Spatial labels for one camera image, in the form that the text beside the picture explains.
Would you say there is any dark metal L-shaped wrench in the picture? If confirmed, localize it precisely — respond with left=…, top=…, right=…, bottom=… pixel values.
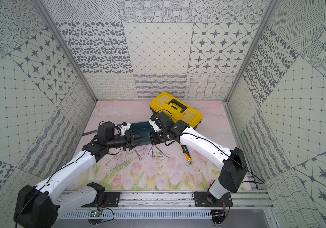
left=82, top=130, right=98, bottom=136

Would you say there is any yellow black utility knife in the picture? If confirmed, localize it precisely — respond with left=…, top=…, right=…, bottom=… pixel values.
left=181, top=144, right=192, bottom=165

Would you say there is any yellow black toolbox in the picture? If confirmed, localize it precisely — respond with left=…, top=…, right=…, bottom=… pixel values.
left=149, top=92, right=203, bottom=129

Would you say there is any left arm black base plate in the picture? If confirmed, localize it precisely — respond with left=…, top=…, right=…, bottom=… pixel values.
left=96, top=192, right=121, bottom=208

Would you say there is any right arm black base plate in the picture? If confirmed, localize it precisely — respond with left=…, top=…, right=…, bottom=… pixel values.
left=192, top=192, right=233, bottom=207

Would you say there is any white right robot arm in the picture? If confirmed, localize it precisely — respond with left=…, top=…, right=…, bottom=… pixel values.
left=149, top=112, right=247, bottom=204

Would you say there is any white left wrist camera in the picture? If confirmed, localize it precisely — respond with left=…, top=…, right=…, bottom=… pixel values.
left=119, top=122, right=131, bottom=135

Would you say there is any white slotted cable duct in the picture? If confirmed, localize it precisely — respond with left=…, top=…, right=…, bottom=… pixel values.
left=62, top=209, right=211, bottom=220

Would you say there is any teal plastic storage box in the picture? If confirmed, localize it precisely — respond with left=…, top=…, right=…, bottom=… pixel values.
left=130, top=122, right=154, bottom=145

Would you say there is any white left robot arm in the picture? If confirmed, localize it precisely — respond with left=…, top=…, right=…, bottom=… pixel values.
left=13, top=121, right=144, bottom=228

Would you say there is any aluminium mounting rail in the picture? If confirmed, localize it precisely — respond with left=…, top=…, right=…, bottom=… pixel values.
left=57, top=190, right=275, bottom=210

